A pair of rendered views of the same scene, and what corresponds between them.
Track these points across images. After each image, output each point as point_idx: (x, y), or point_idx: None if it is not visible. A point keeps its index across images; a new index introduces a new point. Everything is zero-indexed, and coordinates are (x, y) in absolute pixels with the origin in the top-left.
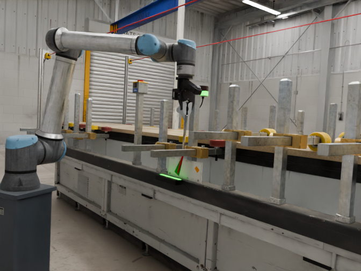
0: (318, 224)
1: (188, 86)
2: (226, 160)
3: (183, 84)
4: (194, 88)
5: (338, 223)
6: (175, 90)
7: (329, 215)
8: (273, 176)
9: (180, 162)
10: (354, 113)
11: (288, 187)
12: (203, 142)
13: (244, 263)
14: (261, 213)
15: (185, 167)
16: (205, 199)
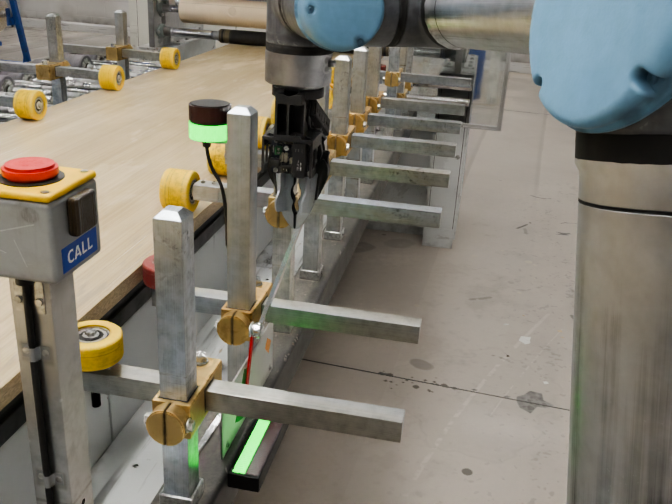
0: (343, 257)
1: (324, 117)
2: (291, 267)
3: (318, 114)
4: (329, 120)
5: (347, 240)
6: (317, 143)
7: (323, 244)
8: (319, 235)
9: (249, 371)
10: (349, 98)
11: (214, 267)
12: (104, 310)
13: None
14: (323, 304)
15: (252, 372)
16: (287, 384)
